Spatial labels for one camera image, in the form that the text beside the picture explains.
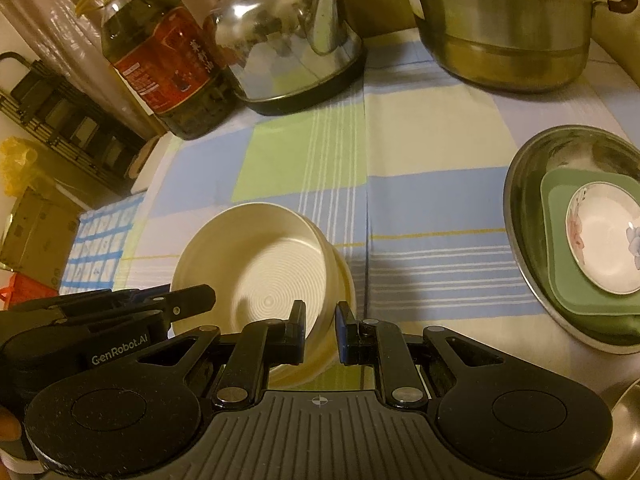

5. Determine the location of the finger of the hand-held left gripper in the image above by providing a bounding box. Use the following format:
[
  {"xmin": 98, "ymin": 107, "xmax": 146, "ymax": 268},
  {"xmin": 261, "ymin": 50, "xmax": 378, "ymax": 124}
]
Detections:
[
  {"xmin": 112, "ymin": 284, "xmax": 173, "ymax": 303},
  {"xmin": 55, "ymin": 284, "xmax": 217, "ymax": 328}
]

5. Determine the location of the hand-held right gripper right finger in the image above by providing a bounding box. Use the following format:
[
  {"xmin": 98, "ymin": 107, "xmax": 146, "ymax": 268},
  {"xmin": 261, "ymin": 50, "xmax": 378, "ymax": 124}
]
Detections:
[{"xmin": 336, "ymin": 301, "xmax": 506, "ymax": 408}]

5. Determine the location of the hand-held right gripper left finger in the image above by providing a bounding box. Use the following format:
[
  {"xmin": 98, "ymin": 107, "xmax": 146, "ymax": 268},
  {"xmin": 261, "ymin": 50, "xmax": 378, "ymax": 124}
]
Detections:
[{"xmin": 135, "ymin": 301, "xmax": 307, "ymax": 405}]

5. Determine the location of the cream plastic bowl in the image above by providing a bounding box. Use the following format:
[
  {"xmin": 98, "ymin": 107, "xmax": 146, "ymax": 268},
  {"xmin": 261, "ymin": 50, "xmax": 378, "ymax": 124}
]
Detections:
[{"xmin": 170, "ymin": 202, "xmax": 357, "ymax": 390}]

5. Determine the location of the large stainless steel plate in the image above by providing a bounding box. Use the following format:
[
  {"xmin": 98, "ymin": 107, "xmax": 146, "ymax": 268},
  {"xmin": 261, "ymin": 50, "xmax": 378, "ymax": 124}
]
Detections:
[{"xmin": 503, "ymin": 125, "xmax": 640, "ymax": 356}]

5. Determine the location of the green square plate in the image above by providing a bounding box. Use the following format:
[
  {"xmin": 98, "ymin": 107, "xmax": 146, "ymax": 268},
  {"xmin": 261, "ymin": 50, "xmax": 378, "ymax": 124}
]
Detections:
[{"xmin": 540, "ymin": 166, "xmax": 640, "ymax": 317}]

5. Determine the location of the small floral dish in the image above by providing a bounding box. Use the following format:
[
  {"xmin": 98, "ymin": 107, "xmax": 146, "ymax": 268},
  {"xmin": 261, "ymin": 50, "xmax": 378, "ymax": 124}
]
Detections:
[{"xmin": 565, "ymin": 184, "xmax": 640, "ymax": 295}]

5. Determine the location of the stainless steel bowl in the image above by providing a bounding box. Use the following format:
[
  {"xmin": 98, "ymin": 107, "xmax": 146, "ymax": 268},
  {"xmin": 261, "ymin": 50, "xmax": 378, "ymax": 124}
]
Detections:
[{"xmin": 595, "ymin": 379, "xmax": 640, "ymax": 480}]

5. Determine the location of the person's left hand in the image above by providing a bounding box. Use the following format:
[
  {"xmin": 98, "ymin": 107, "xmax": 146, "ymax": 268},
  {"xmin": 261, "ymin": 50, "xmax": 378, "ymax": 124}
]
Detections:
[{"xmin": 0, "ymin": 407, "xmax": 22, "ymax": 443}]

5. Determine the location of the blue white patterned cloth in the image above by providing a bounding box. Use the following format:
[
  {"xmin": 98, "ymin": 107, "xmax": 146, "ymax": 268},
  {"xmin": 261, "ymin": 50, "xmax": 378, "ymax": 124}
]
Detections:
[{"xmin": 59, "ymin": 192, "xmax": 146, "ymax": 293}]

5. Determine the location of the red bag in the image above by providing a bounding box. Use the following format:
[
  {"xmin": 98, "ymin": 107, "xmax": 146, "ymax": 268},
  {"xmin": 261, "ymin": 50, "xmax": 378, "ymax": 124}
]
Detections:
[{"xmin": 0, "ymin": 271, "xmax": 58, "ymax": 311}]

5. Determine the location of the cardboard box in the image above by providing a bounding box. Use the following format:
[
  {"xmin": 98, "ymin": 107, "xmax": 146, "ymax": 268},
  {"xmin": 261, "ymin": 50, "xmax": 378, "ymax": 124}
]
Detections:
[{"xmin": 0, "ymin": 187, "xmax": 83, "ymax": 286}]

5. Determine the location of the checkered tablecloth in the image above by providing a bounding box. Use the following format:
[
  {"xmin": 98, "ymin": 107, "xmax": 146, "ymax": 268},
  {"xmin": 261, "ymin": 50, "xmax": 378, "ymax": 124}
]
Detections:
[{"xmin": 115, "ymin": 25, "xmax": 640, "ymax": 411}]

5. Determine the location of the yellow plastic bag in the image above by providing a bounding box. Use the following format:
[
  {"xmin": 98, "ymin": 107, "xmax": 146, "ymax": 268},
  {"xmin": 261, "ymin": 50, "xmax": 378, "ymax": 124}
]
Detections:
[{"xmin": 0, "ymin": 137, "xmax": 40, "ymax": 198}]

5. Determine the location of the black rack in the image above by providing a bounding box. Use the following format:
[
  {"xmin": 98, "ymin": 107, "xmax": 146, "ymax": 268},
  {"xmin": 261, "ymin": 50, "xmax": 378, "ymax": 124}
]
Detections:
[{"xmin": 0, "ymin": 52, "xmax": 151, "ymax": 196}]

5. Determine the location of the cooking oil bottle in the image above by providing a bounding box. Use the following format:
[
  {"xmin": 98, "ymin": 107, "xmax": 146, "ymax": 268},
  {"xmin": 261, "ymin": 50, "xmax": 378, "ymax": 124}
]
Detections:
[{"xmin": 76, "ymin": 0, "xmax": 236, "ymax": 141}]

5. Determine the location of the stainless steel kettle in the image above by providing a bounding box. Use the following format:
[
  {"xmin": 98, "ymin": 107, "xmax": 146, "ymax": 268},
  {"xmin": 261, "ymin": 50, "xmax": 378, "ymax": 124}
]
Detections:
[{"xmin": 202, "ymin": 0, "xmax": 368, "ymax": 116}]

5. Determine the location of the stainless steel steamer pot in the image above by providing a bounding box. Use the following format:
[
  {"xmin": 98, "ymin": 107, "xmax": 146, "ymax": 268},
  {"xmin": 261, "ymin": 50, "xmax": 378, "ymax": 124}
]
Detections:
[{"xmin": 356, "ymin": 0, "xmax": 636, "ymax": 93}]

